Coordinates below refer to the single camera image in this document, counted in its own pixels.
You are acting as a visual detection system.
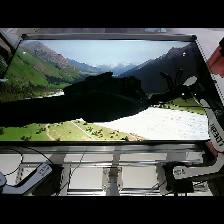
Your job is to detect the black pants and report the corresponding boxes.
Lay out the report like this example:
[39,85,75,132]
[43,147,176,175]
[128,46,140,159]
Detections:
[0,71,158,128]

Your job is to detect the red garment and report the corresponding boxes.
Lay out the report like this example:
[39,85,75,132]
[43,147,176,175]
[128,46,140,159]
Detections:
[206,37,224,78]
[205,139,218,155]

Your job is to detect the silver frame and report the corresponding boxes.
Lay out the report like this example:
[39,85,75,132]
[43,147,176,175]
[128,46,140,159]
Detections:
[0,142,214,197]

